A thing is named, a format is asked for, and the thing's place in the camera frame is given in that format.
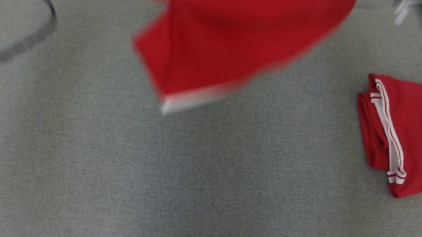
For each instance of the red shorts with white panels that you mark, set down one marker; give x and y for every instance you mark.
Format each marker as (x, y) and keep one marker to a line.
(224, 29)

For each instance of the red basketball jersey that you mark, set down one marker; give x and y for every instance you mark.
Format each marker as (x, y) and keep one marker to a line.
(421, 132)

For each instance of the grey fabric sofa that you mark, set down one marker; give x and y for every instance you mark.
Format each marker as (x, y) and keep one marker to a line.
(150, 175)

